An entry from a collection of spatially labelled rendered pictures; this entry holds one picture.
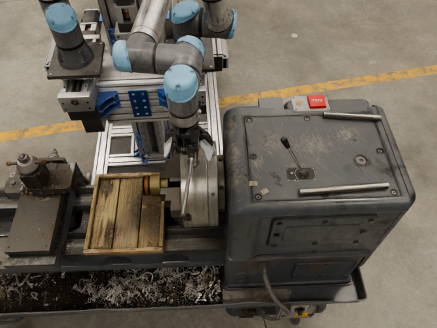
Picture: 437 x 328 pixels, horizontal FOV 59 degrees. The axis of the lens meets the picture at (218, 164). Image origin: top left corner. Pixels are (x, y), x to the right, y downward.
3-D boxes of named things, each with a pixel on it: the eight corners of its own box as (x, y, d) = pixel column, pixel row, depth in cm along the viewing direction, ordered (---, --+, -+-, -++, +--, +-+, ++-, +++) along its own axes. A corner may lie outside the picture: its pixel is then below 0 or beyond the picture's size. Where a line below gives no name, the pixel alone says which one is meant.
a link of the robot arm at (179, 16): (175, 25, 170) (172, -4, 159) (206, 27, 169) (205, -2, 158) (170, 42, 163) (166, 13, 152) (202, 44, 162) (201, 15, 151)
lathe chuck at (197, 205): (207, 166, 166) (205, 123, 138) (209, 238, 150) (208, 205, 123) (186, 167, 165) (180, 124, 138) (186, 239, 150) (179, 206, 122)
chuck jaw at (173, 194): (191, 185, 140) (190, 211, 132) (192, 194, 144) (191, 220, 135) (160, 187, 140) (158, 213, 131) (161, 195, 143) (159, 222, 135)
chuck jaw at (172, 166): (191, 174, 146) (190, 142, 142) (190, 177, 141) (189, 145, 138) (161, 174, 145) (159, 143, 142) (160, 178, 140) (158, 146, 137)
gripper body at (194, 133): (171, 157, 107) (166, 133, 97) (175, 132, 112) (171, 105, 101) (199, 159, 107) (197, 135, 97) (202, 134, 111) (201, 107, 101)
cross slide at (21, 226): (73, 162, 169) (70, 155, 165) (52, 256, 144) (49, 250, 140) (34, 163, 168) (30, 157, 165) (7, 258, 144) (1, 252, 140)
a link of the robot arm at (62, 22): (58, 51, 160) (46, 23, 149) (51, 33, 167) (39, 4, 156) (87, 43, 163) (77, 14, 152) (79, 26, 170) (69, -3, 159)
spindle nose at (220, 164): (223, 171, 159) (224, 143, 140) (225, 220, 148) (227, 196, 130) (216, 171, 158) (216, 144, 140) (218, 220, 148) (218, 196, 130)
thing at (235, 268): (314, 237, 248) (352, 156, 178) (329, 315, 221) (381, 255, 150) (220, 241, 247) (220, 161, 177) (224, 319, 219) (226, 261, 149)
